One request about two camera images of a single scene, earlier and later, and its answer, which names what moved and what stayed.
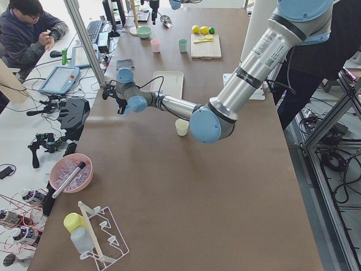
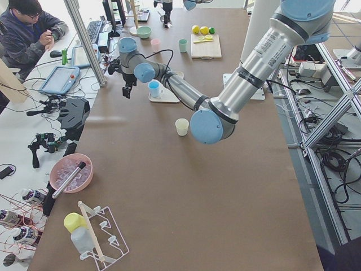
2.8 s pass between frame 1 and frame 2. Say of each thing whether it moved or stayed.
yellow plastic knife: stayed
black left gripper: moved
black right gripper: moved
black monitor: stayed
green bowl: stayed
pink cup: stayed
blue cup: moved
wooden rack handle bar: stayed
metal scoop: stayed
